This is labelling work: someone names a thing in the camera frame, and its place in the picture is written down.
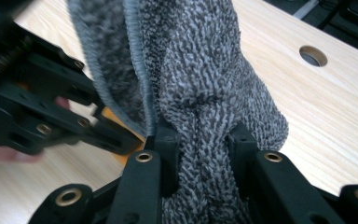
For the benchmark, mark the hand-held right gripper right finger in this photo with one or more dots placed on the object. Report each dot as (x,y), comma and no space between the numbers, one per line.
(244,155)

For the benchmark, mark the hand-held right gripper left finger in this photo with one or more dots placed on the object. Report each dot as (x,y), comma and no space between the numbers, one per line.
(169,155)

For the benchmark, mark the grey speckled cloth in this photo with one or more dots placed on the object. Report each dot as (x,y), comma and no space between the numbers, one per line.
(199,68)

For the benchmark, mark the white desk leg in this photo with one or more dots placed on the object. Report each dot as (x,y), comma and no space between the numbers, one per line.
(304,8)

